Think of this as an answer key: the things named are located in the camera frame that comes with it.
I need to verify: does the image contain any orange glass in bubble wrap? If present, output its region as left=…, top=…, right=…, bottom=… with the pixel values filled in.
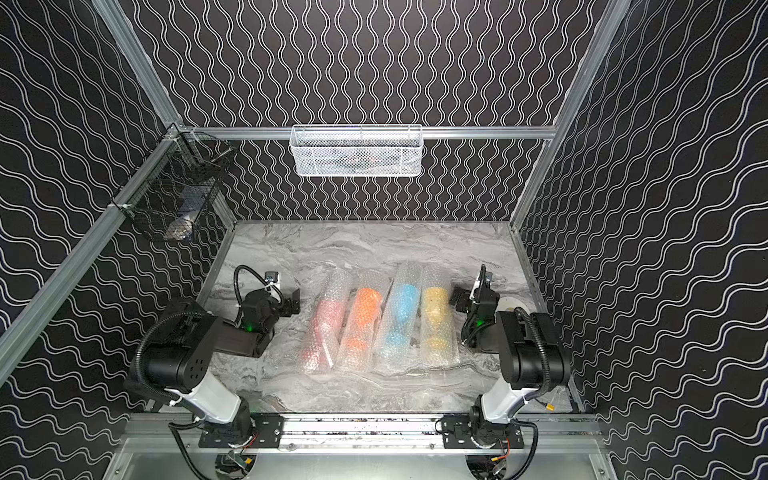
left=337, top=270, right=391, bottom=373

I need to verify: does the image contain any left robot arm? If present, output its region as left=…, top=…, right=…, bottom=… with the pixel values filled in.
left=124, top=265, right=301, bottom=447

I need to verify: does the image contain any yellow glass in bubble wrap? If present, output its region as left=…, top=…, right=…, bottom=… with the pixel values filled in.
left=420, top=264, right=457, bottom=368

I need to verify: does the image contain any blue glass in bubble wrap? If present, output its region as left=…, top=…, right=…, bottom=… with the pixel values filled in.
left=373, top=262, right=422, bottom=371

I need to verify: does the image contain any white tape roll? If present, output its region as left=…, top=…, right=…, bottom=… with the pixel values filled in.
left=497, top=296, right=530, bottom=312

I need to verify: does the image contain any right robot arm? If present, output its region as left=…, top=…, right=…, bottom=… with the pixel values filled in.
left=450, top=287, right=571, bottom=449

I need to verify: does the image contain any black wire basket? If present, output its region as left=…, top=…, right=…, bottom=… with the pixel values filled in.
left=117, top=124, right=235, bottom=243

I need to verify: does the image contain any red wine glass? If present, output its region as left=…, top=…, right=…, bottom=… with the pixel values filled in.
left=305, top=299, right=346, bottom=372

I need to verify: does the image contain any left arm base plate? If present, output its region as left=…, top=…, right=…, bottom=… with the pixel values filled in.
left=198, top=413, right=285, bottom=449

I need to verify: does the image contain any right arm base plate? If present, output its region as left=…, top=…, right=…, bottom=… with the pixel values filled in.
left=435, top=413, right=524, bottom=450

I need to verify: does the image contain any white wire basket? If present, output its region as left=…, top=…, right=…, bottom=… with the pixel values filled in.
left=289, top=124, right=424, bottom=177

